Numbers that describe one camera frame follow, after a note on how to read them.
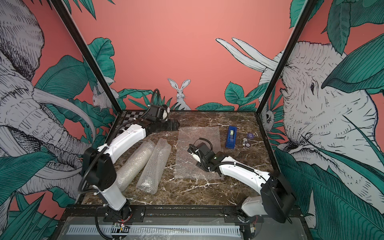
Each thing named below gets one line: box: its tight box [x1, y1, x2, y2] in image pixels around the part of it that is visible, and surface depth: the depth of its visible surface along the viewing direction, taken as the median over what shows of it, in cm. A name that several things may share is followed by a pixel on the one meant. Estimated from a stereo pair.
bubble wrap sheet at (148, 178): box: [136, 138, 172, 195], surface depth 84 cm
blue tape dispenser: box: [225, 125, 238, 149], surface depth 100 cm
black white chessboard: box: [118, 111, 144, 135], surface depth 117 cm
